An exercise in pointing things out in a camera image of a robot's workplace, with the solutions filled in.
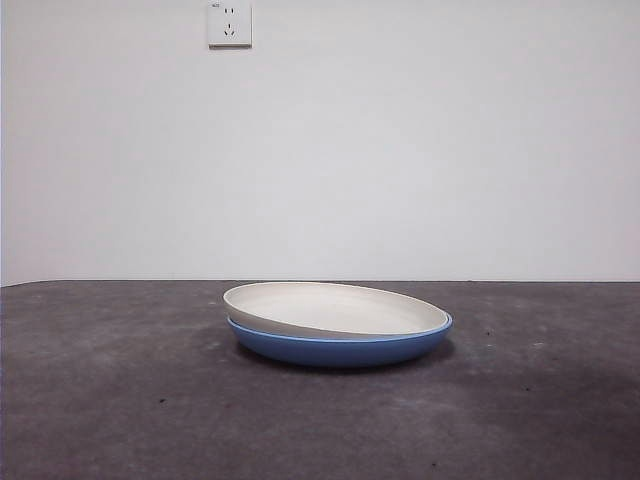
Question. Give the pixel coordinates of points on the white round plate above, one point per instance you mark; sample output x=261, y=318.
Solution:
x=330, y=312

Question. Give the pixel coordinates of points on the white wall socket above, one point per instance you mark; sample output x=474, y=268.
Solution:
x=230, y=25

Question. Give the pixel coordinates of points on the blue round plate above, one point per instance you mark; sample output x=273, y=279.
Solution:
x=340, y=352

